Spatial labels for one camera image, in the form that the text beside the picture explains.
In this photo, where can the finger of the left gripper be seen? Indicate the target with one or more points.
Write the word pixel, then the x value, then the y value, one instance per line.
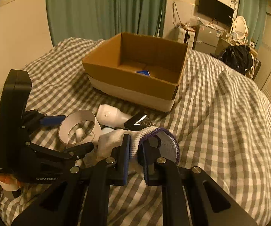
pixel 33 120
pixel 75 152

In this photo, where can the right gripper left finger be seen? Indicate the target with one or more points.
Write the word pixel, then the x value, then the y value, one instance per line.
pixel 113 170

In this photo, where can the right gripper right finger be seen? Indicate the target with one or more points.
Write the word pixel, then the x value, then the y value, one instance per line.
pixel 189 196

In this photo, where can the white sock purple cuff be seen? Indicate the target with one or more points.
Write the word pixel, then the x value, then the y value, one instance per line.
pixel 169 147

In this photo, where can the white handheld device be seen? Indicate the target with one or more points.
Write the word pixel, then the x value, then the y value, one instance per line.
pixel 111 116

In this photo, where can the black foil packet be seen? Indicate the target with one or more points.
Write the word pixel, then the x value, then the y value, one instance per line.
pixel 138 122

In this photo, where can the small blue white box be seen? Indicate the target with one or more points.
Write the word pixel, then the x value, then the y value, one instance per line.
pixel 143 72

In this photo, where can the open cardboard box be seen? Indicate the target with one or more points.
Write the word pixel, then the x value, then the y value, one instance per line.
pixel 112 66

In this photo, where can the large green curtain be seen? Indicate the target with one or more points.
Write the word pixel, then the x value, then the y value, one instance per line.
pixel 103 19

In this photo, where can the black clothes on chair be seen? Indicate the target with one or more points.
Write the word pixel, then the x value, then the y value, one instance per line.
pixel 238 58

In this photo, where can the white hard-shell suitcase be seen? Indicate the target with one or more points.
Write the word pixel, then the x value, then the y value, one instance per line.
pixel 186 36

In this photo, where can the silver mini fridge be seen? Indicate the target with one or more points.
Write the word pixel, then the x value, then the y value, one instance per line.
pixel 206 39

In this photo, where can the oval white vanity mirror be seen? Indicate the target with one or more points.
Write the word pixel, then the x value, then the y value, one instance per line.
pixel 239 28

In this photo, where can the narrow green curtain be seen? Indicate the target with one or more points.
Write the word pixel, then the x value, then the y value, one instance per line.
pixel 254 13

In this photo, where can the black wall television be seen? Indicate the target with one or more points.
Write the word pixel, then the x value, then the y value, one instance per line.
pixel 216 10

